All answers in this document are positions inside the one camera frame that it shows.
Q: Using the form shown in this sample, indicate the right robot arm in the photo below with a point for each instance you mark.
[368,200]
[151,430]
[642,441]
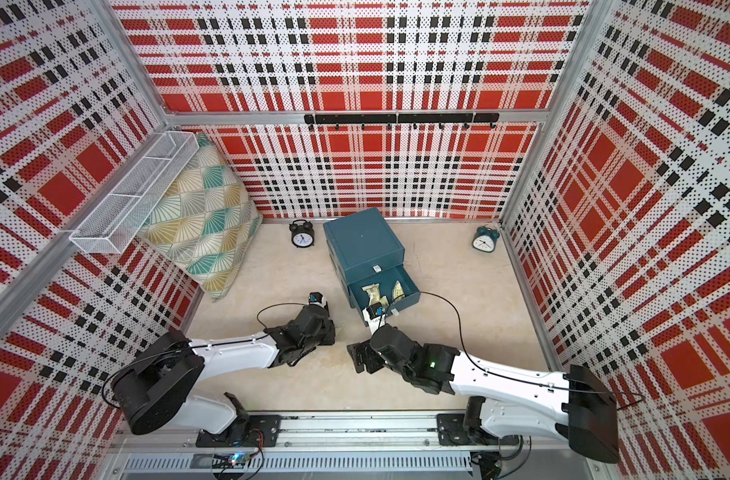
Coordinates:
[574,407]

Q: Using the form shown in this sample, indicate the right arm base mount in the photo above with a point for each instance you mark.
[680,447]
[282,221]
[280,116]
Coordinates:
[455,429]

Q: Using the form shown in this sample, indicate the black alarm clock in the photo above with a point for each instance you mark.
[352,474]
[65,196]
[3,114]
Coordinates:
[302,233]

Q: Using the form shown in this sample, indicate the black hook rail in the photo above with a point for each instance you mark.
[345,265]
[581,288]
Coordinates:
[338,120]

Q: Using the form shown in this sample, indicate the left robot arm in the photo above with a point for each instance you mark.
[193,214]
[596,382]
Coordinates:
[159,387]

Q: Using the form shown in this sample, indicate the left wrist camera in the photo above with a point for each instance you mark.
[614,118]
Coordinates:
[317,299]

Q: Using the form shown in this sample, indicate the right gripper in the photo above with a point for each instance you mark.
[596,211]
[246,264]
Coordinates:
[358,356]

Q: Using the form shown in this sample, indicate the white wire basket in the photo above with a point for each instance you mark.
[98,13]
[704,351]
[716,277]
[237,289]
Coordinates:
[112,225]

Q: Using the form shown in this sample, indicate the teal alarm clock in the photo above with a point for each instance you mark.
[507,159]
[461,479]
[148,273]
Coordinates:
[485,239]

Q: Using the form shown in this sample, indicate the teal drawer cabinet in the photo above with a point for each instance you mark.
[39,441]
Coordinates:
[361,245]

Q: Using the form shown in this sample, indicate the teal drawer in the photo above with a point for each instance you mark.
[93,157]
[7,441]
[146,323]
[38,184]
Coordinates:
[386,278]

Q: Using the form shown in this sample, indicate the patterned pillow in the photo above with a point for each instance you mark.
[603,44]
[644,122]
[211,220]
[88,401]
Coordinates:
[205,221]

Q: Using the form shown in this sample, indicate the green cookie packet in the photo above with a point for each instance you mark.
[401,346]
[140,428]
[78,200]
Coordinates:
[398,291]
[374,295]

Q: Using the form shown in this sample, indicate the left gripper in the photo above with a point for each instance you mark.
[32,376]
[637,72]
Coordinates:
[329,327]

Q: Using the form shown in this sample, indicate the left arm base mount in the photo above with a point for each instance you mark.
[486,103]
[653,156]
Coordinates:
[245,431]

